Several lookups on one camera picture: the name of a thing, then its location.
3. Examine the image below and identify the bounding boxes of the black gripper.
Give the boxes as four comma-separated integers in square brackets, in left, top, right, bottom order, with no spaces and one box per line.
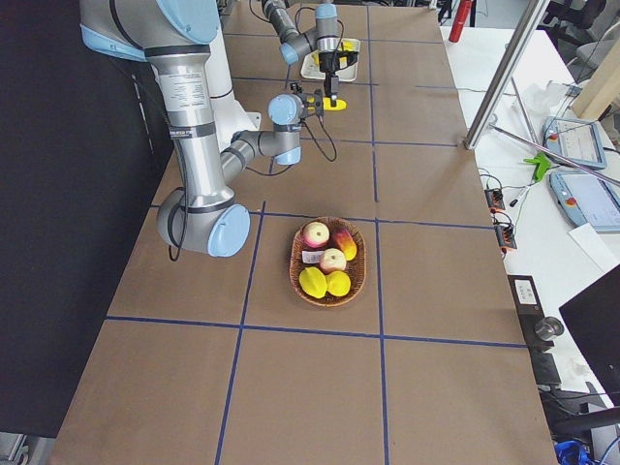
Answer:
[303,91,325,117]
[318,50,347,103]

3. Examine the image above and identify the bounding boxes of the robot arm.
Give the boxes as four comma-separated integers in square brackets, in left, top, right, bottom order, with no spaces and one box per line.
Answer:
[261,0,344,109]
[79,1,338,257]

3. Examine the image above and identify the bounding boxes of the brown wicker basket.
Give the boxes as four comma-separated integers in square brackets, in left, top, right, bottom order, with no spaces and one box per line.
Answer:
[289,217,366,307]

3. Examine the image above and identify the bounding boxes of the white bear tray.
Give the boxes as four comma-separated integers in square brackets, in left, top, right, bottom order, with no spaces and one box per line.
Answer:
[300,38,360,82]

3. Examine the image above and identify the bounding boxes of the pale green pink apple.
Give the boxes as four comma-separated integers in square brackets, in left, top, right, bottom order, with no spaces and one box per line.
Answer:
[301,221,330,249]

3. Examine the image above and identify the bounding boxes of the dark red apple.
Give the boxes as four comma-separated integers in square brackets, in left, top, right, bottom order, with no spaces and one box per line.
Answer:
[331,229,357,262]

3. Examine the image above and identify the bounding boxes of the red cylinder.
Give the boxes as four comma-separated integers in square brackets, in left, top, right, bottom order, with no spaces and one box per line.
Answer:
[449,0,475,44]

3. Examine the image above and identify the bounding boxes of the yellow lemon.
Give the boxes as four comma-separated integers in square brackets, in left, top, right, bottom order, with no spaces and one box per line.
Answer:
[325,270,352,297]

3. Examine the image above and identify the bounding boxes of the long metal reacher grabber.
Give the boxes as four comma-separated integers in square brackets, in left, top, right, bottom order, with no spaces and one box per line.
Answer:
[511,77,540,143]

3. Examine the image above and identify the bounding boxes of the far blue teach pendant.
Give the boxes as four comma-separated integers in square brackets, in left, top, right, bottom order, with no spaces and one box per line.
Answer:
[542,116,607,170]

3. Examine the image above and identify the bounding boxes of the blue teach pendant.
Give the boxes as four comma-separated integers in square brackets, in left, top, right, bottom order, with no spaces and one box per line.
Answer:
[542,116,607,170]
[548,170,619,233]

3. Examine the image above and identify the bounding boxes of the near blue teach pendant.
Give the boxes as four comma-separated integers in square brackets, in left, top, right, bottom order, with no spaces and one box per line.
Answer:
[548,170,619,233]

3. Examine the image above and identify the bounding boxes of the black label box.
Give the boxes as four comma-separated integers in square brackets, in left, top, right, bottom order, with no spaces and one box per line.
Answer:
[508,274,543,348]

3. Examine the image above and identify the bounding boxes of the metal cup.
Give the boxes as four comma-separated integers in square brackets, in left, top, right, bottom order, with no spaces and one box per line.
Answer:
[534,317,565,342]

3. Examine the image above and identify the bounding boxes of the black monitor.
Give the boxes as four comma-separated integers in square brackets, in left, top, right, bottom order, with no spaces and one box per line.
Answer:
[559,266,619,393]

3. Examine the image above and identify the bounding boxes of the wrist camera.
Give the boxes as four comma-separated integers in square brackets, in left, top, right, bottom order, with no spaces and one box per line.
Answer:
[337,50,358,71]
[289,81,303,97]

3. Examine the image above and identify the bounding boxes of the left black cable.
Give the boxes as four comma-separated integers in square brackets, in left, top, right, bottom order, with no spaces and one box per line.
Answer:
[294,4,346,52]

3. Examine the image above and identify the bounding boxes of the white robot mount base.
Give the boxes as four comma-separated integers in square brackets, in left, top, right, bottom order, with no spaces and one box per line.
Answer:
[205,1,262,150]

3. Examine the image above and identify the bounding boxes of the aluminium frame post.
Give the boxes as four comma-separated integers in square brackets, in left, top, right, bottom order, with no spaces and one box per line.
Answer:
[464,0,549,150]

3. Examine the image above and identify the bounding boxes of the green handled reacher grabber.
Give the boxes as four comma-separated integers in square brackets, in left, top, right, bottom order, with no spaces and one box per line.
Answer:
[488,123,620,187]

